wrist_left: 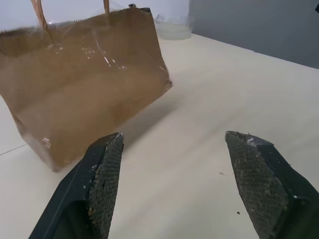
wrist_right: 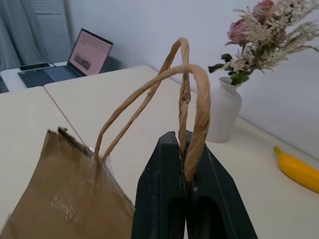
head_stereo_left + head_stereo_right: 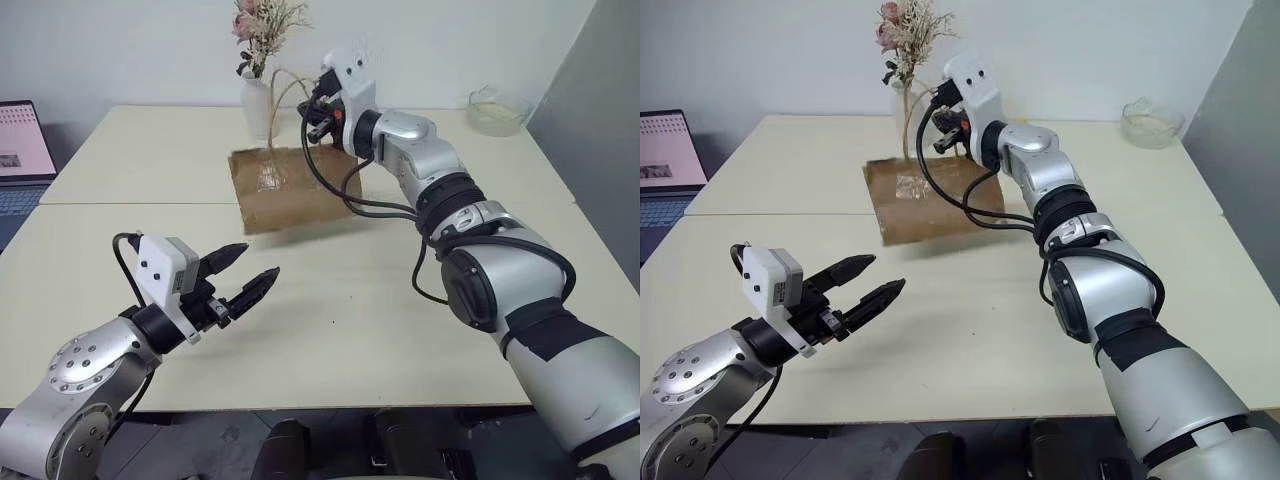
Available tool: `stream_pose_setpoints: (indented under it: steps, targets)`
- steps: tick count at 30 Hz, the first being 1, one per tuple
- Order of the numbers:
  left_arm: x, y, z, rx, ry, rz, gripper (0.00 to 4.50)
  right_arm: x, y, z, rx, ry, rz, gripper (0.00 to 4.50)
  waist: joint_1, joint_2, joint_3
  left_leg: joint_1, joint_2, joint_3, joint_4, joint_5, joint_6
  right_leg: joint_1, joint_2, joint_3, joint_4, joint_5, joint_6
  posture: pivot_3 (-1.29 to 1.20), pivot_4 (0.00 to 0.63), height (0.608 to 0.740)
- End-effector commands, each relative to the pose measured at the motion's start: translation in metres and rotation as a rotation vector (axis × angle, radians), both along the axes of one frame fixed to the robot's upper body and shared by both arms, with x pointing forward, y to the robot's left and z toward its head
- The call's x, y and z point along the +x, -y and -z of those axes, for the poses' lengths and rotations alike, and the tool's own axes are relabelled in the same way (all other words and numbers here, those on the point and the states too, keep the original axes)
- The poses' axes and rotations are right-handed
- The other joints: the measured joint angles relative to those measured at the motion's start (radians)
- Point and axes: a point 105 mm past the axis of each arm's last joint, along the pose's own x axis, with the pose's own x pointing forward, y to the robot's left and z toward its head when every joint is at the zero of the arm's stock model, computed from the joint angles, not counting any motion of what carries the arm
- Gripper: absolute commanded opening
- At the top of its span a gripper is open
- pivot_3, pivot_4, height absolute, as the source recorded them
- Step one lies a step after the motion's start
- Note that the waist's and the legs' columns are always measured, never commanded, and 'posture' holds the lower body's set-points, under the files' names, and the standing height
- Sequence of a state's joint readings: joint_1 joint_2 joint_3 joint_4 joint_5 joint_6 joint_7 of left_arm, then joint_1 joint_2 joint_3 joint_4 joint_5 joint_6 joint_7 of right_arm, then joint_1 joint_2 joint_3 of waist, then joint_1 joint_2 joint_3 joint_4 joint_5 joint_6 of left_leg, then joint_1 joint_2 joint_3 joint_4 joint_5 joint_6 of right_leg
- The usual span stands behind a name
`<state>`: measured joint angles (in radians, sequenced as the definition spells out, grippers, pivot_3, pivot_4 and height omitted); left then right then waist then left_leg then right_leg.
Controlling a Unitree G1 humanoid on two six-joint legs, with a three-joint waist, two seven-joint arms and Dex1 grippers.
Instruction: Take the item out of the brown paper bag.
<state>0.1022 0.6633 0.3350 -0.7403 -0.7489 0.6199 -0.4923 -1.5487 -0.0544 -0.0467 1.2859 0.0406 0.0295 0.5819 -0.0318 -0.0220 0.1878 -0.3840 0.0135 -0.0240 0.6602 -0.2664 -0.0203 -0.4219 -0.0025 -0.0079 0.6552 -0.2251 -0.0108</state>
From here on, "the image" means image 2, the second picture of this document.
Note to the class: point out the grey curtain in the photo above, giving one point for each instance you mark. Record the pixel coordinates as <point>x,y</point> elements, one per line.
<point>22,32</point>

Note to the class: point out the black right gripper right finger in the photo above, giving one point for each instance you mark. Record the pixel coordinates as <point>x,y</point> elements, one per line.
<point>221,199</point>

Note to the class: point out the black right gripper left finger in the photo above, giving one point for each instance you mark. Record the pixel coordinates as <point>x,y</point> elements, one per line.
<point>159,189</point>

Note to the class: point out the open dark laptop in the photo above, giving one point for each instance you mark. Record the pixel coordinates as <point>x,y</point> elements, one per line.
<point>74,61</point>

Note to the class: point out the white ceramic vase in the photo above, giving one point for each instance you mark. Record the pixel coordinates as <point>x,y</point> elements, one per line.
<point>225,109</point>

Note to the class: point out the black smartphone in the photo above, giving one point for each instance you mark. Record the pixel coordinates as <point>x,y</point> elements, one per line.
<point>34,66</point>

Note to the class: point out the white side table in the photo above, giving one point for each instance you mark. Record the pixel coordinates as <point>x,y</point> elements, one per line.
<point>10,79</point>

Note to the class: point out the dried pink flower bouquet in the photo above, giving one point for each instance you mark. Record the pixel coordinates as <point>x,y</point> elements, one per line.
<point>264,37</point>

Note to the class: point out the yellow banana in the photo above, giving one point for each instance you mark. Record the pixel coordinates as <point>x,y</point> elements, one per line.
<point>296,168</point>

